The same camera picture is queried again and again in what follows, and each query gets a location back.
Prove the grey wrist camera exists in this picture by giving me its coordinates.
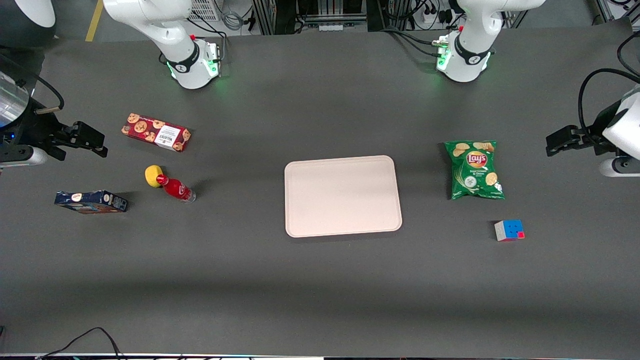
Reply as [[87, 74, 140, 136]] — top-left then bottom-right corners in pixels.
[[0, 145, 49, 168], [599, 156, 640, 178]]

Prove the colourful puzzle cube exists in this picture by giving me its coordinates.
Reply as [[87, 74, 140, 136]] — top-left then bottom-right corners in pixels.
[[494, 219, 526, 243]]

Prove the red coke bottle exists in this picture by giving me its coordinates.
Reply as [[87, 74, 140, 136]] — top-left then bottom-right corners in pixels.
[[156, 173, 197, 204]]

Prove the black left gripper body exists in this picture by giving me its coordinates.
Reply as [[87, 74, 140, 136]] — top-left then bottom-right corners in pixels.
[[572, 125, 615, 156]]

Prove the black cable at table corner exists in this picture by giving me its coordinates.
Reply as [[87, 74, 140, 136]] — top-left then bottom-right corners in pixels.
[[617, 30, 640, 80]]

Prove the yellow lemon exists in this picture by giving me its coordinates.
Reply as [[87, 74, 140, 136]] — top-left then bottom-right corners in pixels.
[[144, 164, 165, 189]]

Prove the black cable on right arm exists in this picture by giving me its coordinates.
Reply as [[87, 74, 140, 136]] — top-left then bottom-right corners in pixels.
[[20, 74, 66, 116]]

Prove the white perforated box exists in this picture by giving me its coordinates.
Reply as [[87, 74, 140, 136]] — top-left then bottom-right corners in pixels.
[[187, 0, 224, 22]]

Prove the aluminium rack frame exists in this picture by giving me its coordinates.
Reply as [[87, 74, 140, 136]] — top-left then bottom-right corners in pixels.
[[251, 0, 370, 36]]

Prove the black looped cable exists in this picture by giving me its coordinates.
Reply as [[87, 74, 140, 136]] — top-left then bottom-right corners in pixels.
[[578, 68, 640, 147]]

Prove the green Lay's chips bag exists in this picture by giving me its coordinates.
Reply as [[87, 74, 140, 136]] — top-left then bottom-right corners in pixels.
[[444, 140, 506, 201]]

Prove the black table edge cable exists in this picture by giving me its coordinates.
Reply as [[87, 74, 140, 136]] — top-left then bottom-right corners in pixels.
[[35, 327, 126, 360]]

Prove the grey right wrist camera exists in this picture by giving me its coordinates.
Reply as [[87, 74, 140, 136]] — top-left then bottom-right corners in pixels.
[[0, 145, 49, 168]]

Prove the black base cable bundle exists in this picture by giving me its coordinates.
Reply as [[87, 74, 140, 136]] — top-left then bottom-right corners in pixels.
[[379, 27, 443, 58]]

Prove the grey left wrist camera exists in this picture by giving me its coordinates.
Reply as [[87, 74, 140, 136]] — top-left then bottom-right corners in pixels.
[[599, 156, 640, 178]]

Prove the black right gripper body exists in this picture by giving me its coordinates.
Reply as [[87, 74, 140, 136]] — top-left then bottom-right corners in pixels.
[[30, 118, 77, 161]]

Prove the beige plastic tray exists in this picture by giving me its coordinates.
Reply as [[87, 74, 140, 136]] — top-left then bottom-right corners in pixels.
[[284, 155, 403, 238]]

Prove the dark blue snack box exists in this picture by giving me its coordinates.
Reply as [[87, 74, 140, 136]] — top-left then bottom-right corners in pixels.
[[54, 189, 129, 215]]

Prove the white power strip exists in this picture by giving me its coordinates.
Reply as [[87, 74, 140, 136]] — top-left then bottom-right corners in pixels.
[[421, 4, 455, 27]]

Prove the grey coiled cable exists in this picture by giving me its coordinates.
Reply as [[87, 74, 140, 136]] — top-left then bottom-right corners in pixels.
[[221, 9, 247, 32]]

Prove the red cookie box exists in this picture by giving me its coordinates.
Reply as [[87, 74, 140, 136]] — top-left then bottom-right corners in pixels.
[[120, 112, 192, 153]]

